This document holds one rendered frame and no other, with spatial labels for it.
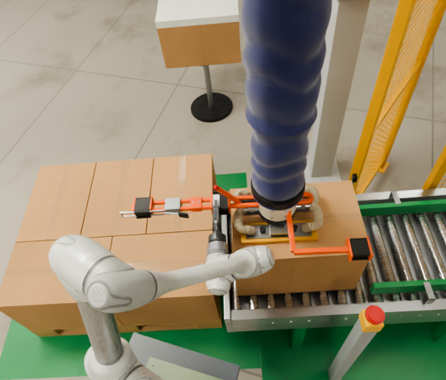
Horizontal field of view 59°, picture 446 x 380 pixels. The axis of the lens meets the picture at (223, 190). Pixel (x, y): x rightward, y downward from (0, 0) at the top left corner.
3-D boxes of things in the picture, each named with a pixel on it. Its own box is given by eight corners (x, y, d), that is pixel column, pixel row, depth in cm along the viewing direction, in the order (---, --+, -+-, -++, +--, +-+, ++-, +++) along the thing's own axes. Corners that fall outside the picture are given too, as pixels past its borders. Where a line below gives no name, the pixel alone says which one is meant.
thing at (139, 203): (154, 201, 181) (152, 195, 177) (153, 215, 177) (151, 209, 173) (137, 203, 181) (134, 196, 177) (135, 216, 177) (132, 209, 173)
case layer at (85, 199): (217, 188, 296) (212, 153, 264) (220, 320, 237) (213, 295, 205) (63, 199, 303) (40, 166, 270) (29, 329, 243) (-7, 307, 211)
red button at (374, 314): (380, 307, 149) (382, 304, 146) (385, 326, 145) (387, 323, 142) (361, 308, 149) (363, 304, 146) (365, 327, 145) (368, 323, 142)
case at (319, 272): (338, 222, 224) (351, 179, 192) (355, 289, 200) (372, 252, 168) (234, 229, 227) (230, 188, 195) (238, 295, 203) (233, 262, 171)
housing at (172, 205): (182, 202, 180) (180, 196, 176) (181, 214, 176) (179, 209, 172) (167, 203, 180) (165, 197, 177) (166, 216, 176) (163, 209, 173)
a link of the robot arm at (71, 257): (118, 412, 147) (80, 377, 157) (148, 378, 158) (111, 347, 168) (76, 281, 100) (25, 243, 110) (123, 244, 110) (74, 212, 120)
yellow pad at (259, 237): (314, 222, 179) (315, 216, 175) (317, 240, 173) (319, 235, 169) (240, 225, 182) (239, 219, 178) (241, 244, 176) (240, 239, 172)
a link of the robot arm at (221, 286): (213, 265, 165) (240, 257, 160) (214, 301, 156) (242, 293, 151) (199, 255, 158) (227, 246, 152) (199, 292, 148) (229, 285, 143)
